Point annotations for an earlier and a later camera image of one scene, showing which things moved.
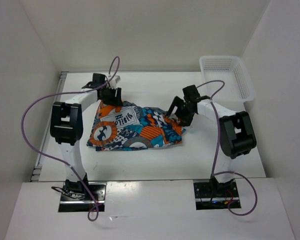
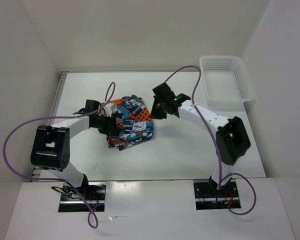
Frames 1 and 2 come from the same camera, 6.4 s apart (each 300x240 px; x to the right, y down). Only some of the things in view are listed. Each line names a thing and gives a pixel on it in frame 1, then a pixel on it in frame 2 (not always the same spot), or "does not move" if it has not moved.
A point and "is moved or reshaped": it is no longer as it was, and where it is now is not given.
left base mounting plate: (68, 204) does not move
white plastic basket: (237, 90) does not move
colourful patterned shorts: (132, 126) is moved or reshaped
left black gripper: (117, 100) → (111, 128)
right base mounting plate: (205, 200) does not move
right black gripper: (186, 120) → (154, 113)
